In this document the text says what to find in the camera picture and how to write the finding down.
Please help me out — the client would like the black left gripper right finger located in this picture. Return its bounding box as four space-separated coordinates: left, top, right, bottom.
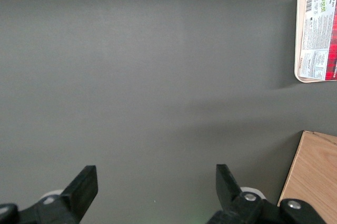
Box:
207 164 326 224

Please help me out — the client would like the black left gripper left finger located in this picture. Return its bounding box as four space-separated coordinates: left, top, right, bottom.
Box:
0 165 99 224

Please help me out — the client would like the cream plastic tray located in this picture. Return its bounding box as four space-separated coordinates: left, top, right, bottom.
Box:
294 0 337 84

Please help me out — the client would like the light wooden board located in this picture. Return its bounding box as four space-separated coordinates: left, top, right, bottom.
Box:
276 130 337 224

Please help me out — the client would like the red tartan shortbread box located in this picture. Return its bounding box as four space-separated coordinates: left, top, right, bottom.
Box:
298 0 337 82

